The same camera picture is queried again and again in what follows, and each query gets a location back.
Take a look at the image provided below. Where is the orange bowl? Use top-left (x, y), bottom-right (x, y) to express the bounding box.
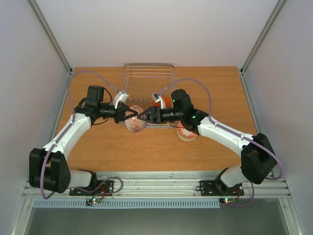
top-left (151, 96), bottom-right (173, 109)

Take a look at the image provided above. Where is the blue patterned bowl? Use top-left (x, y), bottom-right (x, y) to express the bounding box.
top-left (124, 105), bottom-right (147, 133)

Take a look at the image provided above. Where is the wire dish rack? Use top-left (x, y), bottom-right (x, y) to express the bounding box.
top-left (121, 63), bottom-right (176, 113)

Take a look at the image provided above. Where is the red patterned bowl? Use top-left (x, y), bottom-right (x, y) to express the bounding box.
top-left (176, 121), bottom-right (196, 136)

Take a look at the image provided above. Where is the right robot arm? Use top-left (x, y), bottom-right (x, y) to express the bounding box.
top-left (137, 89), bottom-right (278, 194)

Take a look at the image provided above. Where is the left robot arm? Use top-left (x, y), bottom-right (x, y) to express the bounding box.
top-left (29, 86), bottom-right (138, 200)

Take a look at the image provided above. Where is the white bowl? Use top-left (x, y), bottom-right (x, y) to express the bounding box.
top-left (177, 133), bottom-right (197, 141)

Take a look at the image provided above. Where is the left circuit board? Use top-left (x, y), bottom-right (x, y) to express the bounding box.
top-left (85, 198), bottom-right (102, 206)

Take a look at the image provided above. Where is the circuit board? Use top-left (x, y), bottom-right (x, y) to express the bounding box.
top-left (85, 198), bottom-right (102, 206)
top-left (220, 197), bottom-right (239, 204)

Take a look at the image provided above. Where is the right circuit board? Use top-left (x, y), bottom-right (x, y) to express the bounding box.
top-left (220, 197), bottom-right (239, 204)

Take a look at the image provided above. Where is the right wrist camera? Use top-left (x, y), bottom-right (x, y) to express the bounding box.
top-left (152, 93), bottom-right (166, 109)

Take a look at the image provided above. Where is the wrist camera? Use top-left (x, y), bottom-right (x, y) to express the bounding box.
top-left (152, 93), bottom-right (166, 109)
top-left (113, 90), bottom-right (129, 109)

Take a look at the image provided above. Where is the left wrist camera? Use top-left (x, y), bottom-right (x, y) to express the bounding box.
top-left (113, 90), bottom-right (129, 109)

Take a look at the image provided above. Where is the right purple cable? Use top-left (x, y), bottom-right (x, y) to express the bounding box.
top-left (160, 77), bottom-right (284, 181)

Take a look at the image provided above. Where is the purple cable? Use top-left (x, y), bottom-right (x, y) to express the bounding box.
top-left (40, 69), bottom-right (118, 200)
top-left (160, 77), bottom-right (284, 181)

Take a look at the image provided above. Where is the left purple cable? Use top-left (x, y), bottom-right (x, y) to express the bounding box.
top-left (40, 69), bottom-right (118, 200)

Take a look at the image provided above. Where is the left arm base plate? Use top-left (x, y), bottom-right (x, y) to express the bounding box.
top-left (69, 180), bottom-right (114, 196)

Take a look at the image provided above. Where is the aluminium rail frame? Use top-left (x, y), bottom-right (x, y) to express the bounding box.
top-left (22, 171), bottom-right (291, 199)

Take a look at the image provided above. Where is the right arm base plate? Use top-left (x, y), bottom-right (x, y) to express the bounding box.
top-left (197, 180), bottom-right (245, 196)

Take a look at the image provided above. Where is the grey slotted cable duct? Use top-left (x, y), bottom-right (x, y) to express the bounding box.
top-left (33, 198), bottom-right (220, 209)

